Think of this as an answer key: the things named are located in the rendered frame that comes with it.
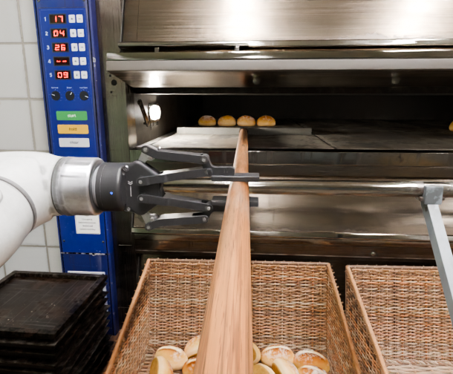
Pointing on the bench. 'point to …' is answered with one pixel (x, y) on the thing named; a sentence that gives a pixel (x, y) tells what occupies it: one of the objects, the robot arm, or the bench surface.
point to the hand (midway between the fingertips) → (235, 188)
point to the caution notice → (87, 224)
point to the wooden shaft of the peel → (230, 286)
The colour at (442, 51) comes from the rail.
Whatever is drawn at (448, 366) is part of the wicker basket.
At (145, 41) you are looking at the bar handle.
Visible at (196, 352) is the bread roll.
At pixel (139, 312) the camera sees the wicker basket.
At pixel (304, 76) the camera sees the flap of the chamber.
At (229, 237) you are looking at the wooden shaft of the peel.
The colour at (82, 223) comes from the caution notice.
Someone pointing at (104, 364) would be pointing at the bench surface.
